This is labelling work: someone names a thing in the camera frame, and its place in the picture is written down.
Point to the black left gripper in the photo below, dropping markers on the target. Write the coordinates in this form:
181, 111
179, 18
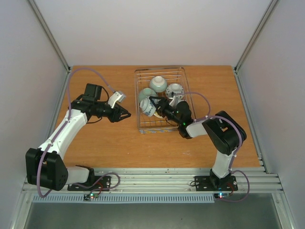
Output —
115, 117

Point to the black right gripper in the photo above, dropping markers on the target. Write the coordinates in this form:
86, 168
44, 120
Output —
161, 106

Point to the yellow blue patterned bowl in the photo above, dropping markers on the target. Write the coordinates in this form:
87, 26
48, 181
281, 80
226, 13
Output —
157, 115

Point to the pale green bowl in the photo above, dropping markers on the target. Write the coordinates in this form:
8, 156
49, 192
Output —
158, 84

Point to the blue floral white bowl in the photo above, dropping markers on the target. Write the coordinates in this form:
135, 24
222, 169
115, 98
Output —
147, 107

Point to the pink patterned bowl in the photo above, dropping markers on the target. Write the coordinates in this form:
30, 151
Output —
174, 89

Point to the green ring patterned bowl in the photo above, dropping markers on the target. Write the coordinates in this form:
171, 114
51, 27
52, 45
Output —
145, 93

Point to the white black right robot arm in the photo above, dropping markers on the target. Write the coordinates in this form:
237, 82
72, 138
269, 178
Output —
224, 132

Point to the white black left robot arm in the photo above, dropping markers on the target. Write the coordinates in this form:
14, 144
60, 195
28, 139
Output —
45, 166

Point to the left controller board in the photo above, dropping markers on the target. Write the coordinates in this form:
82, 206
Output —
89, 197

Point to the controller board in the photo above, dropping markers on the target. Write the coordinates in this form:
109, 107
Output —
222, 195
89, 197

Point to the right controller board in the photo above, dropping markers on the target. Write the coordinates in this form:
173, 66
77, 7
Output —
222, 195

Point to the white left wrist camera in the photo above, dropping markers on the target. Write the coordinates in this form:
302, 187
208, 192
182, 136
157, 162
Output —
117, 96

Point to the metal wire dish rack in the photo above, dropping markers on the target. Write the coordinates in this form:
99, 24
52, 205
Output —
172, 74

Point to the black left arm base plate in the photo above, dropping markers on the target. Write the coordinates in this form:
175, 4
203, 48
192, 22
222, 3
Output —
104, 182

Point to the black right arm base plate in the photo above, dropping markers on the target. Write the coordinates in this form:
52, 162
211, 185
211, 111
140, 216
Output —
203, 183

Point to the grey slotted cable duct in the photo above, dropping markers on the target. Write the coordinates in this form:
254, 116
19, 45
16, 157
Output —
127, 198

